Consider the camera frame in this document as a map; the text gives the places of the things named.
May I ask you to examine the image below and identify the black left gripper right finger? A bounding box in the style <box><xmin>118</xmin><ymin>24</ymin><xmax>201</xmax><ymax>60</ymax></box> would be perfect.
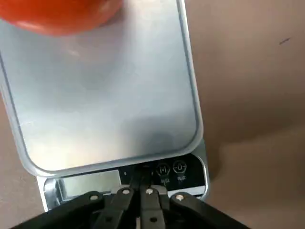
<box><xmin>140</xmin><ymin>167</ymin><xmax>254</xmax><ymax>229</ymax></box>

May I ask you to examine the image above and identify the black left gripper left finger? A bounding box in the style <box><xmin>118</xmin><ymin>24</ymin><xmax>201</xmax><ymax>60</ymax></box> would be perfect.
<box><xmin>9</xmin><ymin>167</ymin><xmax>142</xmax><ymax>229</ymax></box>

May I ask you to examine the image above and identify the red toy tomato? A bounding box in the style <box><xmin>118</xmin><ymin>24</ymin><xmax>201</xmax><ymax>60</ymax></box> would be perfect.
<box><xmin>0</xmin><ymin>0</ymin><xmax>125</xmax><ymax>37</ymax></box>

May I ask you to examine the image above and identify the silver digital kitchen scale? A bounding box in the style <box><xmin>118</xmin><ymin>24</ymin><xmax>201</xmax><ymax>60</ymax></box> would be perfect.
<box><xmin>0</xmin><ymin>0</ymin><xmax>211</xmax><ymax>213</ymax></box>

